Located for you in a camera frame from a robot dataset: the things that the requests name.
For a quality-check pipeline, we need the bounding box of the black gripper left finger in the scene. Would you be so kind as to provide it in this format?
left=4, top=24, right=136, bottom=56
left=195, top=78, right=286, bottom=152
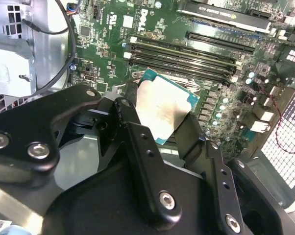
left=0, top=82, right=184, bottom=227

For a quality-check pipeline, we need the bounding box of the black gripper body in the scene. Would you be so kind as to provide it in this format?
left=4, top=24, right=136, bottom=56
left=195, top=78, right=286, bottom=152
left=42, top=159, right=295, bottom=235

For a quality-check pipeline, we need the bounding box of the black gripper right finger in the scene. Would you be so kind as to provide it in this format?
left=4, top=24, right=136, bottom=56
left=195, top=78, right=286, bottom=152
left=173, top=114, right=284, bottom=235

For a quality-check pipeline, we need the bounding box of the silver topped CPU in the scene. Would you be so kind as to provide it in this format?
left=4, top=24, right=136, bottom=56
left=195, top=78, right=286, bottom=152
left=135, top=66, right=201, bottom=145

